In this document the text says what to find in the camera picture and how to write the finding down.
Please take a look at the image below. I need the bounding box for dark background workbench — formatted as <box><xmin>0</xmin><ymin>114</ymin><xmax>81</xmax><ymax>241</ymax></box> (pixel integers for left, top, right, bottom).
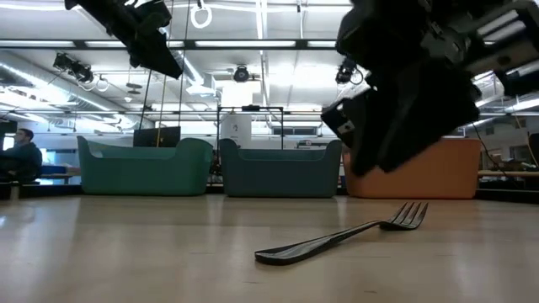
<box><xmin>40</xmin><ymin>164</ymin><xmax>82</xmax><ymax>186</ymax></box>

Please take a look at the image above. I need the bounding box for black ceiling-mounted camera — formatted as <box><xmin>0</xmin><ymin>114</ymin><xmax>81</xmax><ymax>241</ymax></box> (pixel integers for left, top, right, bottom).
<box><xmin>335</xmin><ymin>58</ymin><xmax>364</xmax><ymax>86</ymax></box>
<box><xmin>53</xmin><ymin>52</ymin><xmax>94</xmax><ymax>83</ymax></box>
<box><xmin>232</xmin><ymin>64</ymin><xmax>251</xmax><ymax>83</ymax></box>

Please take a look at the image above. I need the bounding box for silver ceiling duct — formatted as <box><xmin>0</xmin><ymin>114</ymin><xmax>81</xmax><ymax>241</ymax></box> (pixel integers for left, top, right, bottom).
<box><xmin>168</xmin><ymin>50</ymin><xmax>218</xmax><ymax>98</ymax></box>

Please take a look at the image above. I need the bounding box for orange plastic bin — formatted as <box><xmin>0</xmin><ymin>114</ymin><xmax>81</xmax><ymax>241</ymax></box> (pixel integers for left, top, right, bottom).
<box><xmin>343</xmin><ymin>137</ymin><xmax>483</xmax><ymax>199</ymax></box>

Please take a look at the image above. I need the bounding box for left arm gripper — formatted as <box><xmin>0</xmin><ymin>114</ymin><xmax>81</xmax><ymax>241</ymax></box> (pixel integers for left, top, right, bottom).
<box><xmin>65</xmin><ymin>0</ymin><xmax>184</xmax><ymax>80</ymax></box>

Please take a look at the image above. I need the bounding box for black hanging cable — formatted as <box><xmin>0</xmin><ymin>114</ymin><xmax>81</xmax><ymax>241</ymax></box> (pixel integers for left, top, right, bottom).
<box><xmin>177</xmin><ymin>0</ymin><xmax>191</xmax><ymax>127</ymax></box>
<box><xmin>138</xmin><ymin>69</ymin><xmax>153</xmax><ymax>130</ymax></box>

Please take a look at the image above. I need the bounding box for wooden background workbench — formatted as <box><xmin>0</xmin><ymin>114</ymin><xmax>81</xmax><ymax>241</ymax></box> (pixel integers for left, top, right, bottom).
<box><xmin>478</xmin><ymin>167</ymin><xmax>539</xmax><ymax>178</ymax></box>

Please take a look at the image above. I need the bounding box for white cylindrical tank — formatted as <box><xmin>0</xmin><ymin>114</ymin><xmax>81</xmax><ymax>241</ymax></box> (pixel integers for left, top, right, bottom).
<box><xmin>220</xmin><ymin>113</ymin><xmax>253</xmax><ymax>148</ymax></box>

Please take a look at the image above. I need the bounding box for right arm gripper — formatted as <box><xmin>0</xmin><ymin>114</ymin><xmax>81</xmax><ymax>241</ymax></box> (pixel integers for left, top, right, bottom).
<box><xmin>322</xmin><ymin>0</ymin><xmax>539</xmax><ymax>176</ymax></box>

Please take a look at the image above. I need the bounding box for dark teal plastic bin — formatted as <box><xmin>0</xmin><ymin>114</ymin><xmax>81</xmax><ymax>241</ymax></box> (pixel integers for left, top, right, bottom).
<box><xmin>219</xmin><ymin>138</ymin><xmax>344</xmax><ymax>198</ymax></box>

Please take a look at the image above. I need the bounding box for white hanging ring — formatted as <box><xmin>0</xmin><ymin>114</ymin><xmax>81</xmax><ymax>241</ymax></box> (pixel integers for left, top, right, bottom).
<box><xmin>189</xmin><ymin>0</ymin><xmax>213</xmax><ymax>29</ymax></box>

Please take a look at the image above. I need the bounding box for green plastic bin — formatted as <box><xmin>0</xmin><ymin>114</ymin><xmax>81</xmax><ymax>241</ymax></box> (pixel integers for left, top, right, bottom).
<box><xmin>76</xmin><ymin>135</ymin><xmax>214</xmax><ymax>197</ymax></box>

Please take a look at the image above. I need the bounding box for black computer monitor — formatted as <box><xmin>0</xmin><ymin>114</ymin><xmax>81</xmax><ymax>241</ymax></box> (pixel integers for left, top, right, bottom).
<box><xmin>133</xmin><ymin>125</ymin><xmax>182</xmax><ymax>148</ymax></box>

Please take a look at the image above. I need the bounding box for person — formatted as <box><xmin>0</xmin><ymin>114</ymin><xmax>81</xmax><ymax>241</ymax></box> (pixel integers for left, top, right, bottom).
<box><xmin>0</xmin><ymin>128</ymin><xmax>44</xmax><ymax>184</ymax></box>

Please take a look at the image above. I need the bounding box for black fork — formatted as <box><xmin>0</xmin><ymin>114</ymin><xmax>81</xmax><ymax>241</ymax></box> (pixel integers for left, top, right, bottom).
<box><xmin>253</xmin><ymin>200</ymin><xmax>430</xmax><ymax>267</ymax></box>

